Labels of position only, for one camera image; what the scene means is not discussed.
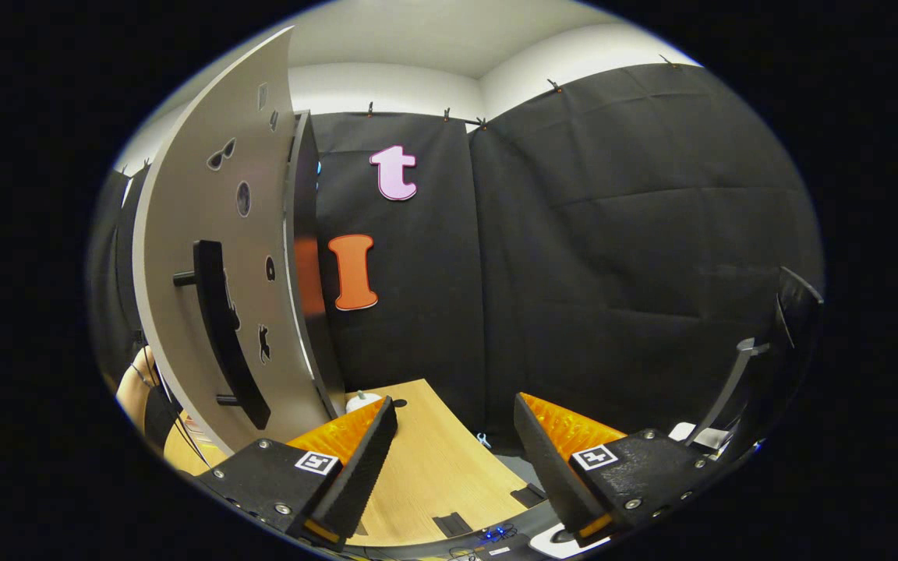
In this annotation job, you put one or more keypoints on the row of black backdrop clips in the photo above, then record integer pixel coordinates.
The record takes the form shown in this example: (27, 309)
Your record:
(370, 109)

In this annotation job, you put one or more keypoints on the white round device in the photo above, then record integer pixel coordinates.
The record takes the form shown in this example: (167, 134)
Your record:
(362, 401)

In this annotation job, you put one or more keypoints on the dark device with blue lights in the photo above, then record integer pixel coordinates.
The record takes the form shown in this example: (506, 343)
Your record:
(496, 534)

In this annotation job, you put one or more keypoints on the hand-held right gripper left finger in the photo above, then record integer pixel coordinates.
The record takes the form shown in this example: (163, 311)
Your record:
(359, 475)

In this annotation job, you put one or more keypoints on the dark grey cabinet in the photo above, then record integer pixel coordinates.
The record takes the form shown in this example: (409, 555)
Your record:
(312, 195)

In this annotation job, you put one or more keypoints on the beige cabinet door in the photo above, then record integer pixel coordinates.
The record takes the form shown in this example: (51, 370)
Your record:
(176, 218)

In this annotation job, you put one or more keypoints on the black backdrop cloth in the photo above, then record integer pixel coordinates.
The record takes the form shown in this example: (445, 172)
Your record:
(613, 234)

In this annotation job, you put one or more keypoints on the black table bracket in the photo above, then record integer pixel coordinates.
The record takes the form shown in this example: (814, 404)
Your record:
(449, 523)
(531, 495)

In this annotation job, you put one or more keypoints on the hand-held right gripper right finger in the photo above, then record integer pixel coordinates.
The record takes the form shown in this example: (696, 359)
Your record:
(550, 475)

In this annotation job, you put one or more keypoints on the white plastic object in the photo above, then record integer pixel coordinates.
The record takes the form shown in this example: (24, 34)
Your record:
(562, 541)

